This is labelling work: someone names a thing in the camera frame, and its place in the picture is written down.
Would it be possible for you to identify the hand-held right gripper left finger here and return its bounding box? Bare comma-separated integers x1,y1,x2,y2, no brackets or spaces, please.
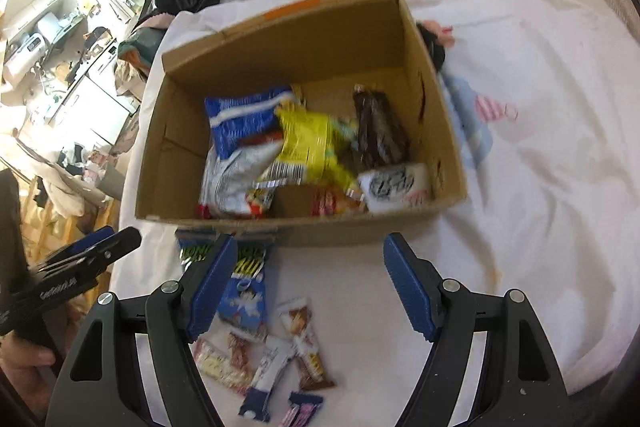
45,233,240,427

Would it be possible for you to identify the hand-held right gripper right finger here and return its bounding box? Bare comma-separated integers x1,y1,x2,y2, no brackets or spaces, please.
382,232,571,427

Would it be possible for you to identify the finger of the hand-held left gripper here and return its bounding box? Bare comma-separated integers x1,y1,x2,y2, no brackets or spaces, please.
62,226,117,259
30,227,142,281

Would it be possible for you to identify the blue chip bag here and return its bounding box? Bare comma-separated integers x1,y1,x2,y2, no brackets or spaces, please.
177,229,268,329

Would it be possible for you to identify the dark brown snack packet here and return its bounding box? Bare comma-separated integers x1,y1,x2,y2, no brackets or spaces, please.
350,86,411,168

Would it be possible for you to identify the yellow snack bag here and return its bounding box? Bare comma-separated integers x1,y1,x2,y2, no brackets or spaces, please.
257,102,368,196

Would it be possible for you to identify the blue white striped snack bag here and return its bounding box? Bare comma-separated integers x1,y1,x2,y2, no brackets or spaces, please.
204,88,296,160

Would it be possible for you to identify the brown cardboard box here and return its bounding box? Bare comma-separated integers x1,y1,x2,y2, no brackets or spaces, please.
134,0,468,248

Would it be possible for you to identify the person's left hand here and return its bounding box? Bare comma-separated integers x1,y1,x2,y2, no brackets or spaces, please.
0,332,58,389

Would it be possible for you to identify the wooden rack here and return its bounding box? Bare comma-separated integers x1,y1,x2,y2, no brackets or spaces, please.
20,187,86,258

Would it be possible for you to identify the grey trash bin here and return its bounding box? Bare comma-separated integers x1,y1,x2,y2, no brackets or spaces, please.
97,164,126,202

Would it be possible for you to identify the pile of pale clothes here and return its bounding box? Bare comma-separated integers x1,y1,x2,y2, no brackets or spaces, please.
15,142,121,218

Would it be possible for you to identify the pink yellow cartoon packet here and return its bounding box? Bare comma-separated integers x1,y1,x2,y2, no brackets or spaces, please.
192,337,253,391

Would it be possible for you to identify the navy white snack packet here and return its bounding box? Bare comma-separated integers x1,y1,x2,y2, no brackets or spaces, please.
239,336,296,423

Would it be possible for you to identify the small red yellow snack packet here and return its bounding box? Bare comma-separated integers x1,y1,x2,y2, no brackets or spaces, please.
245,187,276,218

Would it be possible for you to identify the brown white snack bar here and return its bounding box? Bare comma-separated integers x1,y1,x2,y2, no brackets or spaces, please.
292,334,336,391

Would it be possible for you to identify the white floor cabinet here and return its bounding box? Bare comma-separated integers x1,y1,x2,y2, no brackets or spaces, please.
47,74,141,148

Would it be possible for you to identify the pink white stick packet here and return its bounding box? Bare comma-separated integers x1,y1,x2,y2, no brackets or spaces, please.
277,391,325,427

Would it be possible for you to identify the teal orange bag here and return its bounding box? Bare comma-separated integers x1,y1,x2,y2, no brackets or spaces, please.
117,19,173,75

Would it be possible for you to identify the white water heater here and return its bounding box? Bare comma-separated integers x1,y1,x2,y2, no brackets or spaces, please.
2,32,47,80

